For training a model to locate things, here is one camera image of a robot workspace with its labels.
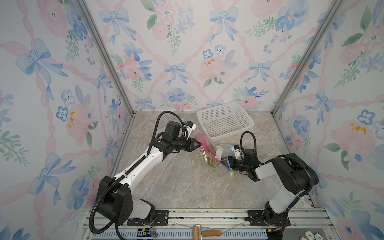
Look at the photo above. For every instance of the pink dragon fruit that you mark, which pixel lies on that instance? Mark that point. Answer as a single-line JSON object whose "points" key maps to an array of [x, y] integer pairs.
{"points": [[208, 158], [207, 148]]}

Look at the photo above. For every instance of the aluminium corner post left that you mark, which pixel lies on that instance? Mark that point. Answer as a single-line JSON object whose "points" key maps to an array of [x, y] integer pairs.
{"points": [[95, 34]]}

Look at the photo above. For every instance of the white plastic basket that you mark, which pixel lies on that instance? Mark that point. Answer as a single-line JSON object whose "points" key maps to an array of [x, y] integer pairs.
{"points": [[224, 121]]}

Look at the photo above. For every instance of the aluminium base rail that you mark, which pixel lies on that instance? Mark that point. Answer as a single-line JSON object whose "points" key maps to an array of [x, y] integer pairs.
{"points": [[176, 224]]}

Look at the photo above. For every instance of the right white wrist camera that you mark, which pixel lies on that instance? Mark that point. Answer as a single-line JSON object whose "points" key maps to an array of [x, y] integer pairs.
{"points": [[236, 152]]}

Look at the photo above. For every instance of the clear zip-top bag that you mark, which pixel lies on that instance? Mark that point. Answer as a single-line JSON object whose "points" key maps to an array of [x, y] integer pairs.
{"points": [[222, 152]]}

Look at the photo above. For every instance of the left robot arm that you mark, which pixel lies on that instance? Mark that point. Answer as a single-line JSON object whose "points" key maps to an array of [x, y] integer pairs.
{"points": [[114, 198]]}

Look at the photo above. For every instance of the white round objects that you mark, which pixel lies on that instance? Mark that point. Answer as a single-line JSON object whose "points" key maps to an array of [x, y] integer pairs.
{"points": [[308, 235]]}

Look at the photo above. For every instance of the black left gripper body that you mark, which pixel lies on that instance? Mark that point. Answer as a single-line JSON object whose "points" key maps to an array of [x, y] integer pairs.
{"points": [[184, 144]]}

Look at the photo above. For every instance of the aluminium corner post right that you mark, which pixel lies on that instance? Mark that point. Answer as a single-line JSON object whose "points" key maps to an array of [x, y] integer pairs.
{"points": [[323, 27]]}

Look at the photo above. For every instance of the wooden handled roller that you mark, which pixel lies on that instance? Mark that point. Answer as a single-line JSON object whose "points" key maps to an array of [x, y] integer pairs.
{"points": [[198, 233]]}

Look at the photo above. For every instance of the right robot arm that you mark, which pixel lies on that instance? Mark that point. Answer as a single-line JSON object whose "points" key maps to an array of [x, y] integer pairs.
{"points": [[297, 179]]}

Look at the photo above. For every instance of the aluminium corner post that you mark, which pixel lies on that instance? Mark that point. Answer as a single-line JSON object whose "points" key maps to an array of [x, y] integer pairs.
{"points": [[323, 27], [95, 34]]}

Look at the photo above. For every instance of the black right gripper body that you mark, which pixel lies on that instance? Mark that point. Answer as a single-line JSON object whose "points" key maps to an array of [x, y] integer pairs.
{"points": [[238, 165]]}

